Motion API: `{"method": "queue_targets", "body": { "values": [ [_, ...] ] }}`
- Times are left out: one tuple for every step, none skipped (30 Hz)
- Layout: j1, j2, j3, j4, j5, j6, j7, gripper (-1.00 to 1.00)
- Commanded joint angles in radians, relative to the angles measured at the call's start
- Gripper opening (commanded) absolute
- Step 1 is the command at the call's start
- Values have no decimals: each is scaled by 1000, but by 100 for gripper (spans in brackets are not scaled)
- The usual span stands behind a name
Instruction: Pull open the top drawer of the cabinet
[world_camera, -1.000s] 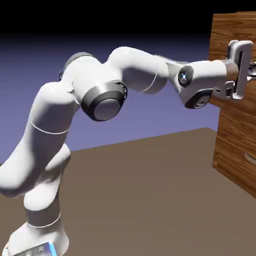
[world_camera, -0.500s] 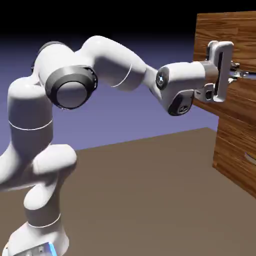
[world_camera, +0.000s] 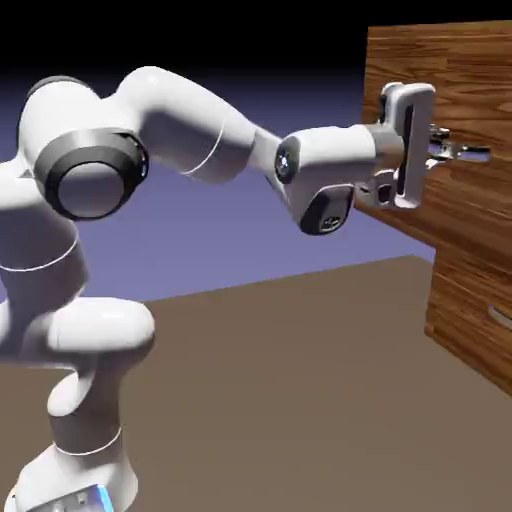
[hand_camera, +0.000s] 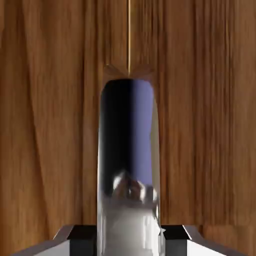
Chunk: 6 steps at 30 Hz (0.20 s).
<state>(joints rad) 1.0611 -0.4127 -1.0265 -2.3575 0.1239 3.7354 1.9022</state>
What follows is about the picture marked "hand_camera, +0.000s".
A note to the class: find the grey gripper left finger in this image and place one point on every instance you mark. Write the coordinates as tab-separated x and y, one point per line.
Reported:
82	242

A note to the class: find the brown wooden drawer front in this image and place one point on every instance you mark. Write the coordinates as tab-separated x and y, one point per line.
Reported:
50	120
206	120

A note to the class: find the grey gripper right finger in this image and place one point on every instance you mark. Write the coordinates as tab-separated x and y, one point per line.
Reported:
176	242

